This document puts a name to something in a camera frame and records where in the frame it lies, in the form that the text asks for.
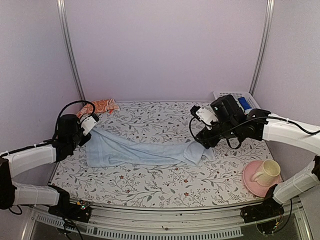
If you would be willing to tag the orange patterned towel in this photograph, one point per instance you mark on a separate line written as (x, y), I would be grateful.
(101, 106)

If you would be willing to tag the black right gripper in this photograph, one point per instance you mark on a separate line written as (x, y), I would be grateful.
(209, 142)

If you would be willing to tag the white perforated plastic basket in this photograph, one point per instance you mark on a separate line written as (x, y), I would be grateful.
(236, 95)

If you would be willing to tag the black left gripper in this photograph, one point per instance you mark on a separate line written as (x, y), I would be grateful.
(88, 137)

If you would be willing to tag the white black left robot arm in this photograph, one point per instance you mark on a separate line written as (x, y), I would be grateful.
(71, 132)

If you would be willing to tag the light blue terry towel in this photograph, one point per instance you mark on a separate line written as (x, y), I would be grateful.
(106, 149)

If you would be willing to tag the left aluminium frame post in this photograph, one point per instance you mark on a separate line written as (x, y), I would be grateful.
(61, 8)

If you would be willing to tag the aluminium front rail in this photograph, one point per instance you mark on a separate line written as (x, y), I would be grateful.
(224, 222)

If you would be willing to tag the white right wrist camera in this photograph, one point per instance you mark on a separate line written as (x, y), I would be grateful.
(204, 114)

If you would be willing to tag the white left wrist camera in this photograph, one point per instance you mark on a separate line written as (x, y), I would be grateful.
(88, 122)

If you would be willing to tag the pink saucer plate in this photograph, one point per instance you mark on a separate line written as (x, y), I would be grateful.
(254, 187)

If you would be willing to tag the floral table cover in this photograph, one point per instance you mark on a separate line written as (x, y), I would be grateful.
(210, 183)

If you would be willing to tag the dark blue rolled towel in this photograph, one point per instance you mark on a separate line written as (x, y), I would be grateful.
(243, 102)

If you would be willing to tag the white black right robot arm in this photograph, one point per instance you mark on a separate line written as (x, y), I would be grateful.
(228, 118)

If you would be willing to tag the aluminium frame post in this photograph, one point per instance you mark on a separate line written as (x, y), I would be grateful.
(61, 8)
(263, 45)

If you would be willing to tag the cream ceramic mug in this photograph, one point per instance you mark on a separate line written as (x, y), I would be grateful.
(266, 173)

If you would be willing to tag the right aluminium frame post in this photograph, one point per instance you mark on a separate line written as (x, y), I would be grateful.
(263, 45)

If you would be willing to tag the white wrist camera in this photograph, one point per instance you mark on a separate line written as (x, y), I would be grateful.
(204, 114)
(88, 122)

